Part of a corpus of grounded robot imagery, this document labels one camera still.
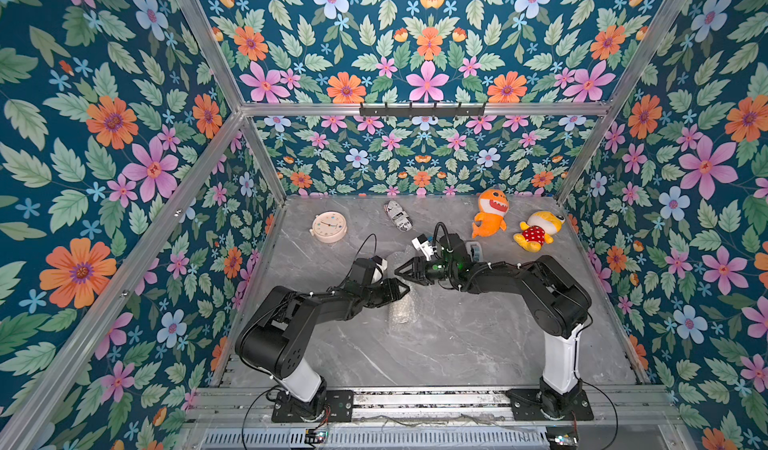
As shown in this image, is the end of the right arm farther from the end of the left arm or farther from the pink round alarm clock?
the pink round alarm clock

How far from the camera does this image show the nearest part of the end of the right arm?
76cm

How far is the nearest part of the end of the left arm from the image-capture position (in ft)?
2.46
